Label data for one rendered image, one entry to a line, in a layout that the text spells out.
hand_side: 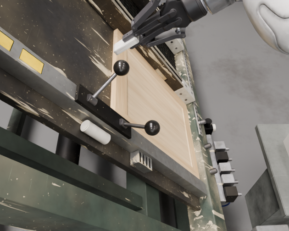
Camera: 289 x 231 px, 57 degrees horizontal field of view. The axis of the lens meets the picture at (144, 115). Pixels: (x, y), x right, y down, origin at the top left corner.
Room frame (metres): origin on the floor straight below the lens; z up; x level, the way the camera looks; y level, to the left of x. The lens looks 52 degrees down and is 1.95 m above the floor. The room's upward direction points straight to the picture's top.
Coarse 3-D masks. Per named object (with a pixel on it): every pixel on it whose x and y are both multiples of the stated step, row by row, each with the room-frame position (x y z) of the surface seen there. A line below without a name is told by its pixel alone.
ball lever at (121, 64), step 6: (120, 60) 0.47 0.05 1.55; (114, 66) 0.46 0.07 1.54; (120, 66) 0.45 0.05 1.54; (126, 66) 0.46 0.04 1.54; (114, 72) 0.46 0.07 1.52; (120, 72) 0.45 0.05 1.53; (126, 72) 0.45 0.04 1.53; (108, 78) 0.45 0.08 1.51; (108, 84) 0.44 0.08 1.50; (102, 90) 0.43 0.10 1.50; (90, 96) 0.41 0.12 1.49; (96, 96) 0.42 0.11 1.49; (90, 102) 0.40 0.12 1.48; (96, 102) 0.41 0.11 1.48
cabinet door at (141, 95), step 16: (112, 64) 0.68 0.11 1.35; (144, 64) 0.84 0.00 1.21; (128, 80) 0.66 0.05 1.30; (144, 80) 0.75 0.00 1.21; (160, 80) 0.85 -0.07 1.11; (112, 96) 0.54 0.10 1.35; (128, 96) 0.58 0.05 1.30; (144, 96) 0.66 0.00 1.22; (160, 96) 0.75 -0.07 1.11; (176, 96) 0.87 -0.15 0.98; (128, 112) 0.52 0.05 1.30; (144, 112) 0.58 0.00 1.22; (160, 112) 0.65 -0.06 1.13; (176, 112) 0.75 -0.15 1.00; (160, 128) 0.57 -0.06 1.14; (176, 128) 0.65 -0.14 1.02; (160, 144) 0.49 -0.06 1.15; (176, 144) 0.56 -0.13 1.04; (192, 144) 0.64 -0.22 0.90; (176, 160) 0.48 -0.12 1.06; (192, 160) 0.55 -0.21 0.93
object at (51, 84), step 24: (0, 48) 0.38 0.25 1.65; (24, 48) 0.42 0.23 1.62; (24, 72) 0.38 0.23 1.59; (48, 72) 0.41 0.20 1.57; (48, 96) 0.38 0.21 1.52; (72, 96) 0.39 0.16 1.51; (96, 120) 0.39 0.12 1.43; (120, 144) 0.39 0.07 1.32; (144, 144) 0.41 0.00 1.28; (168, 168) 0.40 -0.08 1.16; (192, 192) 0.40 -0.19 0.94
